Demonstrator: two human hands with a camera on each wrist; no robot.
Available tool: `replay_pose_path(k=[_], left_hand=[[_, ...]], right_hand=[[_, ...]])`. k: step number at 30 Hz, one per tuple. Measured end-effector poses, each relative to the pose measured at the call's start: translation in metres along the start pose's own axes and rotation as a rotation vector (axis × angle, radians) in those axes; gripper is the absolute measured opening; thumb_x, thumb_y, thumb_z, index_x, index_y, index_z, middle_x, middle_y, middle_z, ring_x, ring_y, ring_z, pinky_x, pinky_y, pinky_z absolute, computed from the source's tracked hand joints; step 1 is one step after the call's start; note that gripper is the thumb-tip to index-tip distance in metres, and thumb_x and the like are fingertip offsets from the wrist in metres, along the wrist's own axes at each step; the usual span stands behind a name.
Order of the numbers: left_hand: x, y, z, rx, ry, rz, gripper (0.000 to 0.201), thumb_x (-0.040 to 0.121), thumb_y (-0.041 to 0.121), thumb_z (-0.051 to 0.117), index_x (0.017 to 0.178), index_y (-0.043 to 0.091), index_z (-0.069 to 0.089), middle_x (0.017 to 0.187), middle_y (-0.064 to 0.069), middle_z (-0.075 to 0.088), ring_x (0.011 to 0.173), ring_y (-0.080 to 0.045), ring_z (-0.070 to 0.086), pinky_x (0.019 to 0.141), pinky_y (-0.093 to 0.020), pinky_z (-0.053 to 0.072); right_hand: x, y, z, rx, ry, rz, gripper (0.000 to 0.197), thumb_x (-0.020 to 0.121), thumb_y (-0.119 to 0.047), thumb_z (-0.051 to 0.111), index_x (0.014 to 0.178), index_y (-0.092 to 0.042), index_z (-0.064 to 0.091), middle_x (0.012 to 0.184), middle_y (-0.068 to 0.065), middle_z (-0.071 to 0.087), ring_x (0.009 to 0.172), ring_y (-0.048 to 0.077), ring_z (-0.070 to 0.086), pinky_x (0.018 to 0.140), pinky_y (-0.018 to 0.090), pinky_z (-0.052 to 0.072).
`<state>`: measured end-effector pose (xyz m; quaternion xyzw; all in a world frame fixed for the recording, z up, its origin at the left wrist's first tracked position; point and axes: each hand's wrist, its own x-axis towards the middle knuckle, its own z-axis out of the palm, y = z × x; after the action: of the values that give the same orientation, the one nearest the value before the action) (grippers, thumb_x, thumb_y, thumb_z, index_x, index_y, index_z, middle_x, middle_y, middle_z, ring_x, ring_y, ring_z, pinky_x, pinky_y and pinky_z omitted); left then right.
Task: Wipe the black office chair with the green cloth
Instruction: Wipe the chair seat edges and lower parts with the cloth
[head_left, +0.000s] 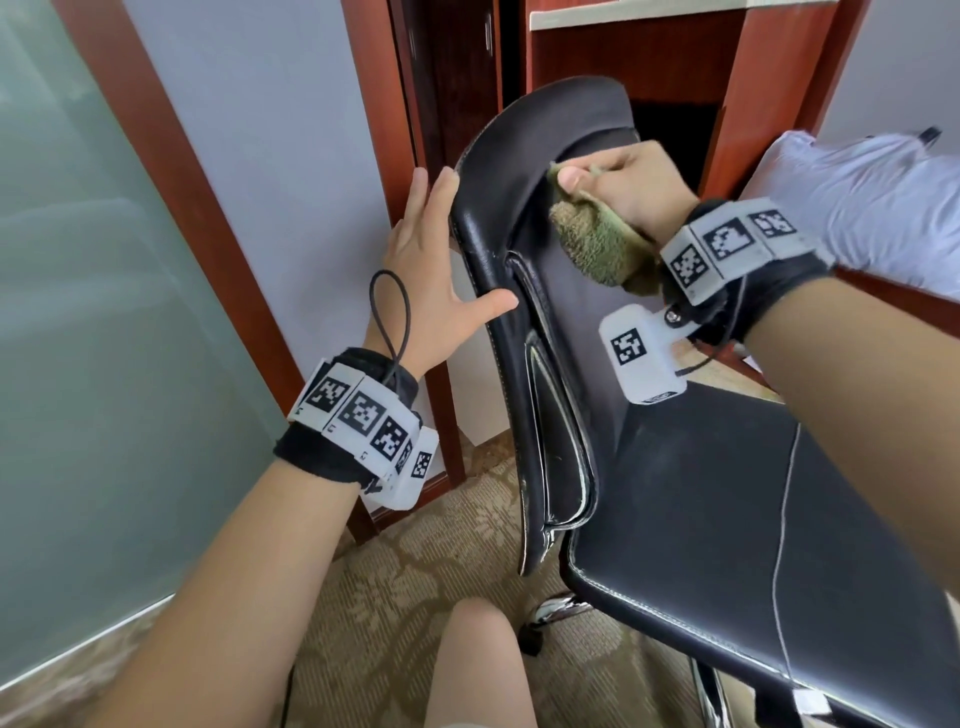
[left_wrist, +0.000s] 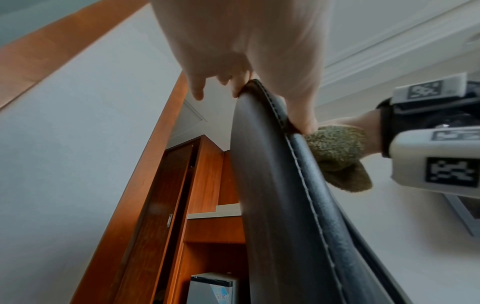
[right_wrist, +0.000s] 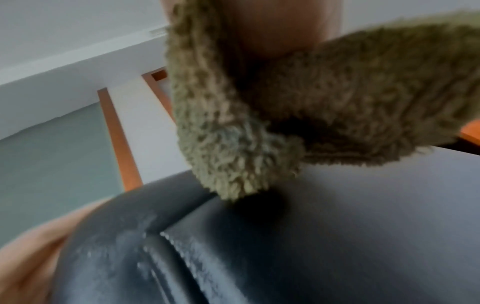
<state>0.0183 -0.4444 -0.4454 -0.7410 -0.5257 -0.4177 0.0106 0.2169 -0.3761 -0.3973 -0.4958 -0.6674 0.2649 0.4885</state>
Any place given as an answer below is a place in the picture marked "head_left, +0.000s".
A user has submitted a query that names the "person's right hand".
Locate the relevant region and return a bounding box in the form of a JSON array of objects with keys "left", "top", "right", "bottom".
[{"left": 555, "top": 141, "right": 702, "bottom": 249}]

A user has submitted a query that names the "person's right leg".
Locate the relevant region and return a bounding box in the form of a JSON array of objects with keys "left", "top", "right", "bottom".
[{"left": 423, "top": 597, "right": 540, "bottom": 728}]

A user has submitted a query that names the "black leather chair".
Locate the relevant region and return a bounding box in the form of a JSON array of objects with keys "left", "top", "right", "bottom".
[{"left": 450, "top": 78, "right": 960, "bottom": 728}]

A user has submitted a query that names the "person's right forearm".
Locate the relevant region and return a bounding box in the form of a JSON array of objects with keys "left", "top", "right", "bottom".
[{"left": 742, "top": 277, "right": 960, "bottom": 594}]

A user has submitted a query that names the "thin black cable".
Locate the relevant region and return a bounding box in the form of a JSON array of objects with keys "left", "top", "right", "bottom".
[
  {"left": 367, "top": 270, "right": 414, "bottom": 368},
  {"left": 771, "top": 423, "right": 806, "bottom": 692}
]

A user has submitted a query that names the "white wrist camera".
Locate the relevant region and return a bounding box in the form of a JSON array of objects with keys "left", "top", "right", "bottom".
[
  {"left": 598, "top": 303, "right": 692, "bottom": 407},
  {"left": 367, "top": 427, "right": 443, "bottom": 513}
]

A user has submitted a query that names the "frosted glass panel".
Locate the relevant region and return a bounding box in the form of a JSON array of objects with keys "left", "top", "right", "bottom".
[{"left": 0, "top": 0, "right": 290, "bottom": 689}]

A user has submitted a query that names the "wooden luggage rack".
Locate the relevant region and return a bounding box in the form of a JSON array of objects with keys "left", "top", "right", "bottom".
[{"left": 705, "top": 270, "right": 960, "bottom": 395}]

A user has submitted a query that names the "white marker wristband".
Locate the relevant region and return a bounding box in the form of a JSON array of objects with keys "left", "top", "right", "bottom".
[
  {"left": 274, "top": 348, "right": 423, "bottom": 489},
  {"left": 657, "top": 195, "right": 836, "bottom": 348}
]

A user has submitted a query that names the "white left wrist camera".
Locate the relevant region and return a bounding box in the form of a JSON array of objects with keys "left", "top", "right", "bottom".
[{"left": 367, "top": 427, "right": 443, "bottom": 513}]

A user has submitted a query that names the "green cleaning cloth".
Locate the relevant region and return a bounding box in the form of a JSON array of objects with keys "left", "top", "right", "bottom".
[{"left": 547, "top": 162, "right": 663, "bottom": 296}]

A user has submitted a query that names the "person's left hand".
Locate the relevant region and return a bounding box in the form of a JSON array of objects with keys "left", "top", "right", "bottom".
[{"left": 364, "top": 165, "right": 521, "bottom": 380}]

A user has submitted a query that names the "person's left forearm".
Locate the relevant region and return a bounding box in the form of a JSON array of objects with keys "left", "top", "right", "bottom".
[{"left": 90, "top": 457, "right": 362, "bottom": 728}]

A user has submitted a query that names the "white pillow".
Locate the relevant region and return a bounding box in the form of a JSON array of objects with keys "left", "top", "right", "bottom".
[{"left": 745, "top": 127, "right": 960, "bottom": 302}]

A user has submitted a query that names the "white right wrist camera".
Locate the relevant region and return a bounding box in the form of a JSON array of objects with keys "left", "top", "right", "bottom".
[{"left": 598, "top": 303, "right": 692, "bottom": 407}]

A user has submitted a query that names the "white marker left wristband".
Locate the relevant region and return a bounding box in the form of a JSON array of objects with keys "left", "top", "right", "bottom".
[{"left": 274, "top": 348, "right": 423, "bottom": 489}]

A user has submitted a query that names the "white marker right wristband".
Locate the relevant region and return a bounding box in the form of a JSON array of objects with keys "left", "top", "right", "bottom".
[{"left": 657, "top": 195, "right": 836, "bottom": 348}]

